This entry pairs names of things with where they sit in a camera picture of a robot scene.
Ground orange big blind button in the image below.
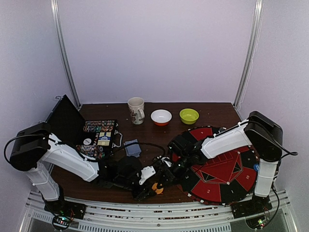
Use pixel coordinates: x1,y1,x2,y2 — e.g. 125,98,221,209
152,183,164,195

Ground blue small blind button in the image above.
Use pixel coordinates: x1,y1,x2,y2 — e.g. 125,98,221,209
253,163,259,172

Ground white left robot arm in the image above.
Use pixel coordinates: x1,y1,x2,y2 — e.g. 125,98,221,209
6,122,170,215

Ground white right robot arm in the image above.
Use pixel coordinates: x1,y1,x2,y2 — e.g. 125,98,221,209
170,111,283,214

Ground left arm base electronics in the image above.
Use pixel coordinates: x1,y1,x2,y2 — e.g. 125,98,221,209
44,200,86,232

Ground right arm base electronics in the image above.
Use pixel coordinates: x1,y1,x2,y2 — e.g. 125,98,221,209
231,198,272,231

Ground blue texas holdem card box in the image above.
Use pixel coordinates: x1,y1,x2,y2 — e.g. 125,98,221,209
98,132,112,146

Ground folded blue grey cloth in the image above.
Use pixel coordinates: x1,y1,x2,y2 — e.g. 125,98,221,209
124,139,141,158

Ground front poker chip stacks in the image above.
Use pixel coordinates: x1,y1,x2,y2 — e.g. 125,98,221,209
76,145,105,159

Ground lime green bowl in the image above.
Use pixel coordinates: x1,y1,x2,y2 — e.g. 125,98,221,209
179,108,199,125

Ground black poker chip case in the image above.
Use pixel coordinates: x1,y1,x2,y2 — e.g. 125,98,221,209
46,95,123,160

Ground white orange bowl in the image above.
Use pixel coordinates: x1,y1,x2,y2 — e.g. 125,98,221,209
151,109,172,126

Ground red black poker mat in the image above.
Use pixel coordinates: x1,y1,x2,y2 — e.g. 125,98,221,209
172,125,260,205

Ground white dealer button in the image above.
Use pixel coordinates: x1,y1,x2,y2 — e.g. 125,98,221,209
83,138,92,145

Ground upper poker chip row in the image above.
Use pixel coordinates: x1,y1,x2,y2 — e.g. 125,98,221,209
85,120,117,127

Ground ceramic coral pattern mug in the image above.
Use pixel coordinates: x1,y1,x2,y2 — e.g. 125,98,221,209
127,97,145,125

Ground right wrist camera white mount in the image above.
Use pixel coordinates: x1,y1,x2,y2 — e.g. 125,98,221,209
161,157,172,168

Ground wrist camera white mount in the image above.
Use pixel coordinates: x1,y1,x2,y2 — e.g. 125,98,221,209
161,157,172,168
139,166,156,185

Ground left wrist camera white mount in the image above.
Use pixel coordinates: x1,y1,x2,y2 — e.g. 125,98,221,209
139,166,156,185

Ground aluminium front table rail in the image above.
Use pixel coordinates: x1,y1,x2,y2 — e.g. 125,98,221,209
25,189,292,232

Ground left aluminium frame post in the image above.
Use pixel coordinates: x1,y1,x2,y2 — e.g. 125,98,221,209
50,0,82,109

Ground aluminium frame post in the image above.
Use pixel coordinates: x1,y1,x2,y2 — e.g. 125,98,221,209
50,0,82,109
233,0,264,111

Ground right aluminium frame post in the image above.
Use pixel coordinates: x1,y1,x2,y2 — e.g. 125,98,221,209
233,0,264,111

